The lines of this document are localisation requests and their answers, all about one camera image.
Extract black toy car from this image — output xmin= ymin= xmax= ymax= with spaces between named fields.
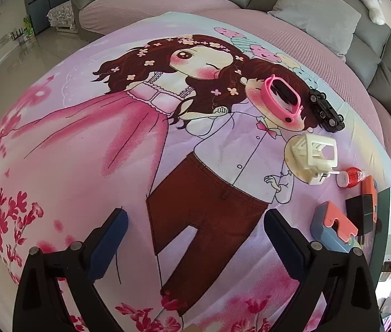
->
xmin=308 ymin=88 xmax=346 ymax=133

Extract pink swim goggles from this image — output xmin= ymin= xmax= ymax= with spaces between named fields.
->
xmin=259 ymin=74 xmax=305 ymax=127

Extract red glue bottle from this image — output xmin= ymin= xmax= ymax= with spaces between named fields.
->
xmin=330 ymin=167 xmax=364 ymax=190

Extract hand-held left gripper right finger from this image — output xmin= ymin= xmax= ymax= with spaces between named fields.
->
xmin=263 ymin=209 xmax=380 ymax=332

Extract printed cartoon blanket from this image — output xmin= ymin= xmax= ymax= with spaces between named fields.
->
xmin=0 ymin=10 xmax=391 ymax=332

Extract grey sofa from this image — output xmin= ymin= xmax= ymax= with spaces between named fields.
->
xmin=67 ymin=0 xmax=391 ymax=128

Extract floral cloth covered stool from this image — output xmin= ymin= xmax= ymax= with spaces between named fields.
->
xmin=46 ymin=3 xmax=78 ymax=34

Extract cream toy cart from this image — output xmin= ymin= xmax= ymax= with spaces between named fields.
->
xmin=284 ymin=132 xmax=339 ymax=185

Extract dark grey cabinet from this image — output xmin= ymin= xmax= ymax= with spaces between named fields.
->
xmin=22 ymin=0 xmax=75 ymax=35

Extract green box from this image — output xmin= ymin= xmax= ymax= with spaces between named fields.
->
xmin=22 ymin=15 xmax=37 ymax=40

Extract pink sofa cover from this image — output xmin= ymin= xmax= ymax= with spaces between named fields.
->
xmin=78 ymin=0 xmax=391 ymax=139

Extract grey pillow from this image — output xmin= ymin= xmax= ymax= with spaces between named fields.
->
xmin=268 ymin=0 xmax=362 ymax=56

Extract black charger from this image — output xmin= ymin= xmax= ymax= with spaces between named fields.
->
xmin=345 ymin=194 xmax=377 ymax=237

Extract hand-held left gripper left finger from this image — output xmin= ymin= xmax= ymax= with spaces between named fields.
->
xmin=13 ymin=208 xmax=129 ymax=332

